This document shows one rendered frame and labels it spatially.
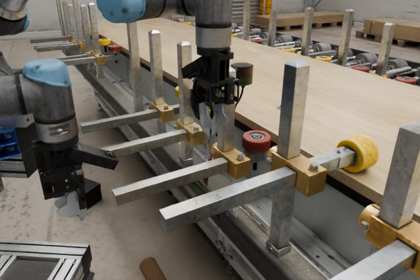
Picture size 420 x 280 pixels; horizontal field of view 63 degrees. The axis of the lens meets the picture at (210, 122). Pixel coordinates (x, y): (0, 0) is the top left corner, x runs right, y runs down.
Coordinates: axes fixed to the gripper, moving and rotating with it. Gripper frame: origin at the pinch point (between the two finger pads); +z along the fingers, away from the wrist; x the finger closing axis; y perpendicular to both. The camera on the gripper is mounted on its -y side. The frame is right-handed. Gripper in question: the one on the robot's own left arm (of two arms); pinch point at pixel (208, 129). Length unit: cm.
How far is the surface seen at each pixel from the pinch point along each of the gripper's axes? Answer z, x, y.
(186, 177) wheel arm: 13.7, -4.6, -3.3
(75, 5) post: -11, 7, -207
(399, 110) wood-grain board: 9, 74, 1
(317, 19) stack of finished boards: 77, 642, -588
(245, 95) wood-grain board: 9, 37, -37
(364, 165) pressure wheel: 5.3, 27.1, 23.7
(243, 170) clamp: 14.5, 10.8, 0.0
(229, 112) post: 0.1, 10.4, -7.3
